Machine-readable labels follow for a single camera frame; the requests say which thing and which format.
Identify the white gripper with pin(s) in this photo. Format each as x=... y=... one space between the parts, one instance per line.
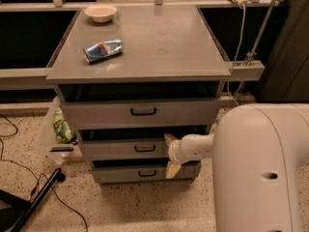
x=176 y=152

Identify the grey drawer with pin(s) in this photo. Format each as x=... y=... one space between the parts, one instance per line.
x=113 y=172
x=139 y=114
x=128 y=148

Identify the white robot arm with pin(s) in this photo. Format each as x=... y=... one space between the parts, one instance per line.
x=256 y=150

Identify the grey bottom drawer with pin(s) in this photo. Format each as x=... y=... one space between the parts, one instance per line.
x=113 y=172

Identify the grey top drawer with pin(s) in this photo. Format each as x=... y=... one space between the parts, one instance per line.
x=139 y=114

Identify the grey drawer cabinet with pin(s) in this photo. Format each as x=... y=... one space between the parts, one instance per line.
x=168 y=55

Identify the green snack bag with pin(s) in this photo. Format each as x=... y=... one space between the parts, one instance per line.
x=63 y=133

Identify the clear plastic bin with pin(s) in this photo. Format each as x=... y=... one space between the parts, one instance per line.
x=59 y=152

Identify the white bowl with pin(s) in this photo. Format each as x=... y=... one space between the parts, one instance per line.
x=100 y=13

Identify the black chair base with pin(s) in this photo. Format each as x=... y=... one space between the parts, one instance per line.
x=15 y=211

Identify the grey metal frame rail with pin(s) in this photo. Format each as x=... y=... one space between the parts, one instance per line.
x=35 y=78

